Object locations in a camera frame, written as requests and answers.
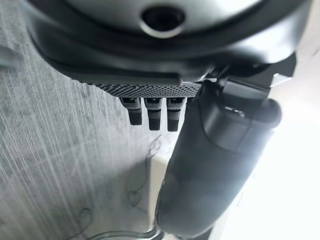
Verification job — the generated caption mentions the white box edge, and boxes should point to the white box edge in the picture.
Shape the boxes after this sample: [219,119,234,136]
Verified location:
[139,154,173,227]

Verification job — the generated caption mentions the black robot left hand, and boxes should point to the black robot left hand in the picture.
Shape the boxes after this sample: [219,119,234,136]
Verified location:
[24,0,312,239]

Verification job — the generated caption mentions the grey thick cable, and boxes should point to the grey thick cable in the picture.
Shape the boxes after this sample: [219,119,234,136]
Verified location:
[83,227,163,240]

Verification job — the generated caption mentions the thin dark looped wire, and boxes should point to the thin dark looped wire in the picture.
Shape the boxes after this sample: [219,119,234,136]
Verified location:
[79,134,163,227]

